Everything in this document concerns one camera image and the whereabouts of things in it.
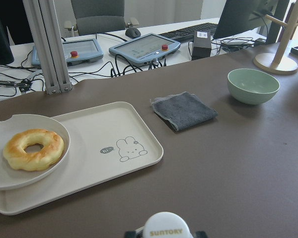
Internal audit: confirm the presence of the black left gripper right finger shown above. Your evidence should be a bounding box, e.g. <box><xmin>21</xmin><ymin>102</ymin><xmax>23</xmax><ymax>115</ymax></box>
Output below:
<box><xmin>191</xmin><ymin>231</ymin><xmax>208</xmax><ymax>238</ymax></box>

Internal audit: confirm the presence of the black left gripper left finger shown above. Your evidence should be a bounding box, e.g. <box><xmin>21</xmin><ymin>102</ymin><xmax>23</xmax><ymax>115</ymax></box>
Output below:
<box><xmin>124</xmin><ymin>230</ymin><xmax>143</xmax><ymax>238</ymax></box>

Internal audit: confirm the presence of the tea bottle white cap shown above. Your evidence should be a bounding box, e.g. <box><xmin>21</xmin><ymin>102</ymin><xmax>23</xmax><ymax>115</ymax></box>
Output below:
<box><xmin>143</xmin><ymin>212</ymin><xmax>192</xmax><ymax>238</ymax></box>

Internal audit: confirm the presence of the cream rectangular tray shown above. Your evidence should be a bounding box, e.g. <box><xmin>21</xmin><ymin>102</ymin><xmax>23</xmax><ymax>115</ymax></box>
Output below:
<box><xmin>0</xmin><ymin>102</ymin><xmax>163</xmax><ymax>215</ymax></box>

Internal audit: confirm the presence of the grey folded cloth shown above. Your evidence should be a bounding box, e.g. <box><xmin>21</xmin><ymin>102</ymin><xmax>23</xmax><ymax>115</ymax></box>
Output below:
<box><xmin>150</xmin><ymin>92</ymin><xmax>218</xmax><ymax>132</ymax></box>

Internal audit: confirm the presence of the white round plate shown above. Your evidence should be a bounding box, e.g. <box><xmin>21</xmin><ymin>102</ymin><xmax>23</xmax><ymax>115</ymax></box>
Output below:
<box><xmin>0</xmin><ymin>114</ymin><xmax>71</xmax><ymax>190</ymax></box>

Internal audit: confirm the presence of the glazed donut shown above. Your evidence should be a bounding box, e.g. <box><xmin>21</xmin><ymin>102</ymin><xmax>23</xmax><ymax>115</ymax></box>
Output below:
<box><xmin>2</xmin><ymin>128</ymin><xmax>65</xmax><ymax>172</ymax></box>

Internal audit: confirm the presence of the green bowl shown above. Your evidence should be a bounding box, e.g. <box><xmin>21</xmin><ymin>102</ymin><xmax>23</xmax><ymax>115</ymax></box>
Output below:
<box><xmin>227</xmin><ymin>68</ymin><xmax>280</xmax><ymax>105</ymax></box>

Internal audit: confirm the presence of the black small box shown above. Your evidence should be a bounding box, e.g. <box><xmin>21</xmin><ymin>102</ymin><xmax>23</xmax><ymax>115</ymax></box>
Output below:
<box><xmin>191</xmin><ymin>31</ymin><xmax>212</xmax><ymax>60</ymax></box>

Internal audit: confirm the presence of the blue teach pendant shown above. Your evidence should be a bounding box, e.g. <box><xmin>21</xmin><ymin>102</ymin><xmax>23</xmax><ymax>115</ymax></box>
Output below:
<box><xmin>31</xmin><ymin>38</ymin><xmax>104</xmax><ymax>69</ymax></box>
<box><xmin>109</xmin><ymin>33</ymin><xmax>181</xmax><ymax>66</ymax></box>

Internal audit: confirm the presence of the wooden mug tree stand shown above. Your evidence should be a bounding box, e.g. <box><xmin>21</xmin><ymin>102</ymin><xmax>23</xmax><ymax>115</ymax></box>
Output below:
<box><xmin>253</xmin><ymin>0</ymin><xmax>298</xmax><ymax>75</ymax></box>

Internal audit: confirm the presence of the black keyboard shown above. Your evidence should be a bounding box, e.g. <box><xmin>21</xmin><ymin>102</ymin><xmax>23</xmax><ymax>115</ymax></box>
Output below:
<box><xmin>159</xmin><ymin>22</ymin><xmax>217</xmax><ymax>42</ymax></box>

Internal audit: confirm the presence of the black computer mouse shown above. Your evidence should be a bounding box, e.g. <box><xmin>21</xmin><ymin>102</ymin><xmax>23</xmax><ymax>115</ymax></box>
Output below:
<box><xmin>125</xmin><ymin>27</ymin><xmax>141</xmax><ymax>39</ymax></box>

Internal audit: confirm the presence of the grey office chair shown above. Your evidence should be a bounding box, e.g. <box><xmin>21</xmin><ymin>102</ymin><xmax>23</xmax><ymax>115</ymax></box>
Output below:
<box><xmin>64</xmin><ymin>0</ymin><xmax>139</xmax><ymax>36</ymax></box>

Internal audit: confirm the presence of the black monitor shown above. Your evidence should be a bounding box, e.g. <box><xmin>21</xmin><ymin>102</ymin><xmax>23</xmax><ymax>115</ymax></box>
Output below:
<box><xmin>213</xmin><ymin>0</ymin><xmax>289</xmax><ymax>44</ymax></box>

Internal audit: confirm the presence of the aluminium frame post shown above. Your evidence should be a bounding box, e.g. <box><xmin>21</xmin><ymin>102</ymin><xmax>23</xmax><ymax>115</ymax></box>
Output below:
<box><xmin>23</xmin><ymin>0</ymin><xmax>72</xmax><ymax>94</ymax></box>

